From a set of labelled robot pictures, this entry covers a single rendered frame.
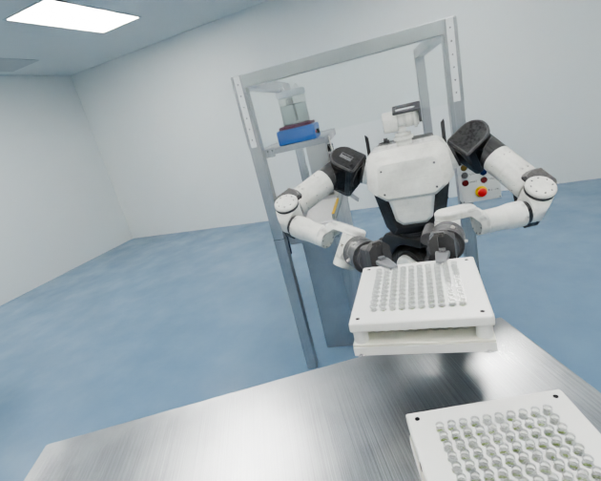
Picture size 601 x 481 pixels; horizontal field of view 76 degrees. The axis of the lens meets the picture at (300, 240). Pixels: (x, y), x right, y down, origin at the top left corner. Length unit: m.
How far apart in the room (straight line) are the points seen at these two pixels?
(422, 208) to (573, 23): 4.27
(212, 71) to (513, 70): 3.89
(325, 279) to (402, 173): 1.23
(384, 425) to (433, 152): 0.82
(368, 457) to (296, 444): 0.14
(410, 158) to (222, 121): 5.03
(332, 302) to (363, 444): 1.73
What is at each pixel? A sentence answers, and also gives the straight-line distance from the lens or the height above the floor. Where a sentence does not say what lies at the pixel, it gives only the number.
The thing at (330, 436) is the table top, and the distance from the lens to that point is 0.80.
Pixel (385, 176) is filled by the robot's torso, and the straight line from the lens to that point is 1.30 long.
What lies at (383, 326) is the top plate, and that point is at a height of 1.07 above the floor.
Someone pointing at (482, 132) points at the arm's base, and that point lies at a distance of 1.35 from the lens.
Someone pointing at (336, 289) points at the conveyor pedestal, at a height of 0.41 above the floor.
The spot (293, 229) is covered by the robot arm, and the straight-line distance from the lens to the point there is 1.20.
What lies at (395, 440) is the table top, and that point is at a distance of 0.77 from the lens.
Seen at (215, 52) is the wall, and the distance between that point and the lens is 6.14.
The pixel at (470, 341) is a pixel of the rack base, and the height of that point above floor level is 1.03.
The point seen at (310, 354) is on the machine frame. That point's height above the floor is 0.10.
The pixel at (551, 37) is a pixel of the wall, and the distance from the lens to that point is 5.38.
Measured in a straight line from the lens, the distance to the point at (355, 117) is 1.92.
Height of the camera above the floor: 1.46
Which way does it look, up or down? 18 degrees down
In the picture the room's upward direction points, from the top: 14 degrees counter-clockwise
